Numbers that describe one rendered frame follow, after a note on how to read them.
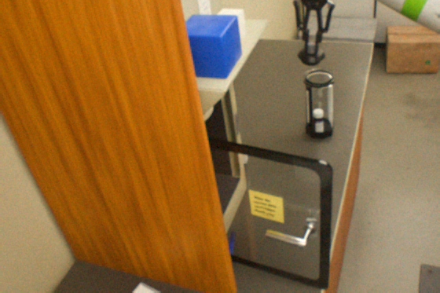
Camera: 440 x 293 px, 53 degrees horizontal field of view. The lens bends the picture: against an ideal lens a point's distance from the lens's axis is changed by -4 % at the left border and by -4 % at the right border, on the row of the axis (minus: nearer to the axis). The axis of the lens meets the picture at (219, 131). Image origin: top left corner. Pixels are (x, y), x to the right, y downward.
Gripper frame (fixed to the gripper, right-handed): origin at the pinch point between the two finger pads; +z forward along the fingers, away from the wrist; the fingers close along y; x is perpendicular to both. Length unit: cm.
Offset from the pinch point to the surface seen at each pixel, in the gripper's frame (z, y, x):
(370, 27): 99, -10, -219
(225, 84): -24, 5, 65
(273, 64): 37, 24, -42
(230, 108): 4.6, 15.5, 35.9
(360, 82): 33.4, -15.6, -32.4
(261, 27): -23.5, 5.2, 39.5
